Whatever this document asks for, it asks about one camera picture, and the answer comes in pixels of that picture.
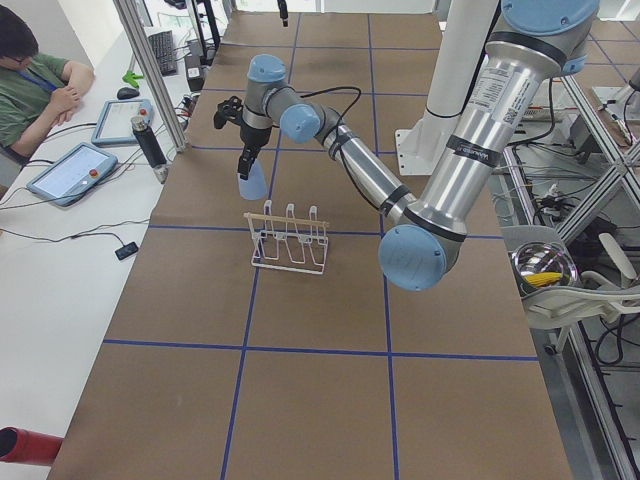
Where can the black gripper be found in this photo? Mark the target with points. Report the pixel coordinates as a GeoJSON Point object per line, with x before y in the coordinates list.
{"type": "Point", "coordinates": [252, 136]}

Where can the light blue plastic cup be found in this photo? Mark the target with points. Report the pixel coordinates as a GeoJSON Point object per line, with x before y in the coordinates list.
{"type": "Point", "coordinates": [254, 187]}

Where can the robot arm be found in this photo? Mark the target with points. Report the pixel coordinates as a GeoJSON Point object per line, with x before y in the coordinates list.
{"type": "Point", "coordinates": [493, 58]}

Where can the black thermos bottle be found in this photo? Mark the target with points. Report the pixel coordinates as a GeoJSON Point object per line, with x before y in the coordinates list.
{"type": "Point", "coordinates": [147, 141]}

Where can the upper teach pendant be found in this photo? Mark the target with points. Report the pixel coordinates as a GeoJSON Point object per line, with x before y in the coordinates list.
{"type": "Point", "coordinates": [114, 128]}

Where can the teach pendant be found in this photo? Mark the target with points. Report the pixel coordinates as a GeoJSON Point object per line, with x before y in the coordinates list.
{"type": "Point", "coordinates": [68, 179]}
{"type": "Point", "coordinates": [114, 128]}

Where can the black computer mouse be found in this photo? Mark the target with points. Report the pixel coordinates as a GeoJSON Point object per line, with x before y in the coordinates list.
{"type": "Point", "coordinates": [126, 93]}

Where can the black keyboard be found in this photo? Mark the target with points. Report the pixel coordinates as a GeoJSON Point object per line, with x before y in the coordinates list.
{"type": "Point", "coordinates": [164, 51]}

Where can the green plastic object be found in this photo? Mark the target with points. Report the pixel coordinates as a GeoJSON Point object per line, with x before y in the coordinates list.
{"type": "Point", "coordinates": [132, 79]}

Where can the small black device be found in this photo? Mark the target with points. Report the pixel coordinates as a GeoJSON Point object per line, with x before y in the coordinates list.
{"type": "Point", "coordinates": [126, 251]}

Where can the lower teach pendant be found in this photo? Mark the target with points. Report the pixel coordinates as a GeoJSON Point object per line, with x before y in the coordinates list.
{"type": "Point", "coordinates": [68, 179]}

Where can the seated person green shirt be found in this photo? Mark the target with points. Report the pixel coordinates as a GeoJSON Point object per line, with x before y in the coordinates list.
{"type": "Point", "coordinates": [38, 91]}

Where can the enamel pot with lid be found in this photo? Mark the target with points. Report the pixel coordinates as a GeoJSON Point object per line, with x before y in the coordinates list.
{"type": "Point", "coordinates": [538, 265]}

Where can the red cylinder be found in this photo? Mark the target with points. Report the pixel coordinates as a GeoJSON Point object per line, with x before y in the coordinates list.
{"type": "Point", "coordinates": [29, 447]}

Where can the white wire cup holder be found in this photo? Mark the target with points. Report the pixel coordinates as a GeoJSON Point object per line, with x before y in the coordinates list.
{"type": "Point", "coordinates": [288, 243]}

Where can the aluminium frame post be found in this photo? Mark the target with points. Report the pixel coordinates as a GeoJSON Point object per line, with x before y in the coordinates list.
{"type": "Point", "coordinates": [142, 50]}

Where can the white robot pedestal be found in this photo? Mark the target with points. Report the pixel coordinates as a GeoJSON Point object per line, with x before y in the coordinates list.
{"type": "Point", "coordinates": [460, 57]}

